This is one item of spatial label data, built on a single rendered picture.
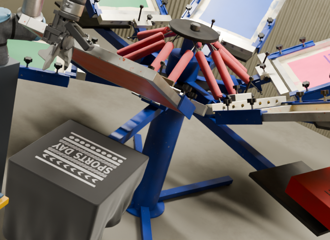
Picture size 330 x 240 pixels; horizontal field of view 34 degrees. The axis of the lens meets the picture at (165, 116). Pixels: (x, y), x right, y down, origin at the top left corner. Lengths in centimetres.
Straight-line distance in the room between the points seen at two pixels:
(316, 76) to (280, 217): 125
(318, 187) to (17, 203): 132
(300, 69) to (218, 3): 89
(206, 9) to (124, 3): 63
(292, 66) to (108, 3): 129
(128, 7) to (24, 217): 187
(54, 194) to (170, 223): 161
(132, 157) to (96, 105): 239
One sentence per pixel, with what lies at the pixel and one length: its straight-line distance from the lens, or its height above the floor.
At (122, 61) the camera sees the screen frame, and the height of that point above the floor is 154.
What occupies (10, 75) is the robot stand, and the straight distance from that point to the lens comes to 260.
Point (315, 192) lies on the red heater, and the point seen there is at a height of 111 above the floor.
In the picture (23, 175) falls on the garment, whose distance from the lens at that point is 235.
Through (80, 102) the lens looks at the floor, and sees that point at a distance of 490.
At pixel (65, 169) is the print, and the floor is 95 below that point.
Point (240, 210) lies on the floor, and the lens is 414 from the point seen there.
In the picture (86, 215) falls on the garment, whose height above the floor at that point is 88.
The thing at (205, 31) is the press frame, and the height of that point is 132.
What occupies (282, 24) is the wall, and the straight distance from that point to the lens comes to 563.
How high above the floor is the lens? 231
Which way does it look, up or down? 27 degrees down
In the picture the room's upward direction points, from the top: 17 degrees clockwise
